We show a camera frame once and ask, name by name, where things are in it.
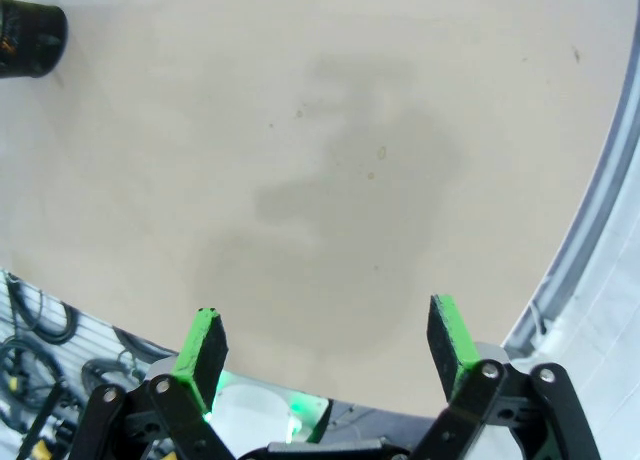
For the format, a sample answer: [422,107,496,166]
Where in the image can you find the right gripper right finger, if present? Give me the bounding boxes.
[408,293,607,460]

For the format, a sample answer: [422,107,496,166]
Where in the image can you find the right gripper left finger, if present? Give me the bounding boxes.
[69,306,237,460]

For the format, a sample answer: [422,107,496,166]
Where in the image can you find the black mesh pen holder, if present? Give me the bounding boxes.
[0,0,69,80]

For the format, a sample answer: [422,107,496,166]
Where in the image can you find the black coiled floor cable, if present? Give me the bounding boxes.
[79,327,179,396]
[0,272,76,424]

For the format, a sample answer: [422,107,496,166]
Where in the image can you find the aluminium table edge rail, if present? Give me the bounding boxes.
[503,62,640,364]

